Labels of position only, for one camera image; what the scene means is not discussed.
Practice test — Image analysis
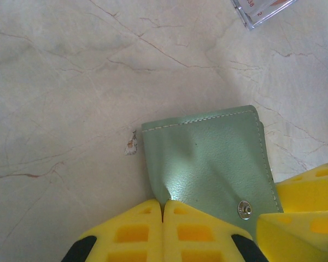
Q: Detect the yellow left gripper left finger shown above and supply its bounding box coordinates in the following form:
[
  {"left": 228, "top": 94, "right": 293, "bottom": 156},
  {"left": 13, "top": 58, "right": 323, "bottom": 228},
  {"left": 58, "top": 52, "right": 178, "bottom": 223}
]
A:
[{"left": 61, "top": 198, "right": 165, "bottom": 262}]

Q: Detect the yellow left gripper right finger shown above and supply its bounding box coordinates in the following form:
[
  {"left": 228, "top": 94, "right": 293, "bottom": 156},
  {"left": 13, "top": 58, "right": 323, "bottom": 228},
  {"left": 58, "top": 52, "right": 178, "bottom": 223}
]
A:
[{"left": 162, "top": 199, "right": 269, "bottom": 262}]

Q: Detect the white card red print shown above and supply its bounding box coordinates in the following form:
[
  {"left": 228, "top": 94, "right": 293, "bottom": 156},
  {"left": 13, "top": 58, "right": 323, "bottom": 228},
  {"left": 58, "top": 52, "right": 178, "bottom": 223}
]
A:
[{"left": 239, "top": 0, "right": 290, "bottom": 17}]

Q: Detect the green leather card holder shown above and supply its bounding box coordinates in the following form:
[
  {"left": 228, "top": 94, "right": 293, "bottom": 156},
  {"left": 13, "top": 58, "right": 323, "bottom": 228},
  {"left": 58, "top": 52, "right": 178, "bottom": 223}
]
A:
[{"left": 141, "top": 105, "right": 284, "bottom": 241}]

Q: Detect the clear acrylic card stand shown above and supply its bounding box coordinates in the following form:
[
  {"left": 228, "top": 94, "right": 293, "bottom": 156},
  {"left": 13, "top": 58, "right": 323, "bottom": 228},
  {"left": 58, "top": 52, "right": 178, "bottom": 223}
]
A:
[{"left": 231, "top": 0, "right": 298, "bottom": 31}]

